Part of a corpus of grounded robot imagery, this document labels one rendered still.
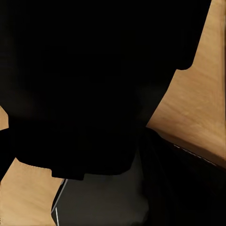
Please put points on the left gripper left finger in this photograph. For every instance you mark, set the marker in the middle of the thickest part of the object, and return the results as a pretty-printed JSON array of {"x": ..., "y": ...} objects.
[{"x": 6, "y": 156}]

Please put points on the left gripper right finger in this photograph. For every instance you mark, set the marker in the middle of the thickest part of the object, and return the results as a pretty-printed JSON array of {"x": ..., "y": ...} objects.
[{"x": 177, "y": 196}]

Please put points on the digital camera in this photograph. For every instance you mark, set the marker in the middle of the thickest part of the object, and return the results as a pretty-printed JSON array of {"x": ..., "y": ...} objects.
[{"x": 80, "y": 79}]

